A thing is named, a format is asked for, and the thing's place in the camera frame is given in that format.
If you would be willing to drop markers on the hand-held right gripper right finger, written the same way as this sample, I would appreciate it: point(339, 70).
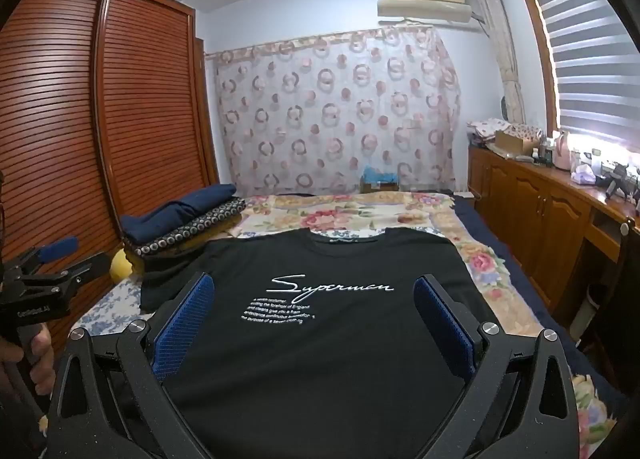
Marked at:
point(445, 324)

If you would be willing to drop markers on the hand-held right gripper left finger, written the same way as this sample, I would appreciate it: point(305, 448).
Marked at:
point(185, 324)

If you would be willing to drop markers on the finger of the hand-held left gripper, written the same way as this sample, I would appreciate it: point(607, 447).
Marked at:
point(55, 248)
point(80, 271)

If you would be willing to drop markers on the black printed t-shirt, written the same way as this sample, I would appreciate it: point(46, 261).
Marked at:
point(320, 339)

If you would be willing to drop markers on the stack of folded clothes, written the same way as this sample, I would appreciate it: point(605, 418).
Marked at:
point(210, 221)

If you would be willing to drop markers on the person's left hand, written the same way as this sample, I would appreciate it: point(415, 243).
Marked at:
point(44, 359)

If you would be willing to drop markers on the yellow pillow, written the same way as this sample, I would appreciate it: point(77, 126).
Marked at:
point(122, 266)

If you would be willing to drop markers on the blue floral white cloth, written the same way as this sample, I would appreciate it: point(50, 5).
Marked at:
point(110, 304)

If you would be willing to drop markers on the navy bed sheet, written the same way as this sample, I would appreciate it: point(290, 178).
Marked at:
point(505, 249)

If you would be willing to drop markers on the folded navy cloth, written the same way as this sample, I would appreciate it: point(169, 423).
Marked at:
point(175, 214)

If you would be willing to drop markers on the floral fleece blanket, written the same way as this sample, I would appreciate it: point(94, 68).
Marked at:
point(380, 211)

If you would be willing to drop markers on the wooden side cabinet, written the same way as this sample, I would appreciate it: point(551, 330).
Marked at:
point(530, 209)

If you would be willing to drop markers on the grey trash bin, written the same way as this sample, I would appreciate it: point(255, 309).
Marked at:
point(592, 311)

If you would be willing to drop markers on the box with blue cloth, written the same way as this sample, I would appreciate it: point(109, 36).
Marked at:
point(380, 179)

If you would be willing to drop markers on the wooden slatted wardrobe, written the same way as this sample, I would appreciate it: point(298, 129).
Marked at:
point(140, 99)

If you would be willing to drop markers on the white remote control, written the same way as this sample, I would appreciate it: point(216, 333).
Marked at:
point(523, 158)

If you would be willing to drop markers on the cardboard box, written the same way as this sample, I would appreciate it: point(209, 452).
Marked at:
point(512, 143)

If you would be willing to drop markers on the dark green bottle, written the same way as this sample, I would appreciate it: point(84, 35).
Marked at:
point(547, 156)

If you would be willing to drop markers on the folded floral cloth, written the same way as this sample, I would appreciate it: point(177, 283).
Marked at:
point(487, 129)

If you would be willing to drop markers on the purple tissue pack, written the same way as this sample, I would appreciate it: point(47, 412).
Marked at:
point(586, 175)

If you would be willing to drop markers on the pink kettle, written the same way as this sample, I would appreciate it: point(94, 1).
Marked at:
point(564, 151)

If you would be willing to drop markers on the black toy figure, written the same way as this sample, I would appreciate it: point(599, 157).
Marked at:
point(620, 181)

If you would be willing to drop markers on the circle print sheer curtain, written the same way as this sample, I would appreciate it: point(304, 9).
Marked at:
point(330, 109)

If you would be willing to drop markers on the tied beige curtain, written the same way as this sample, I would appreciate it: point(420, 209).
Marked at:
point(502, 39)

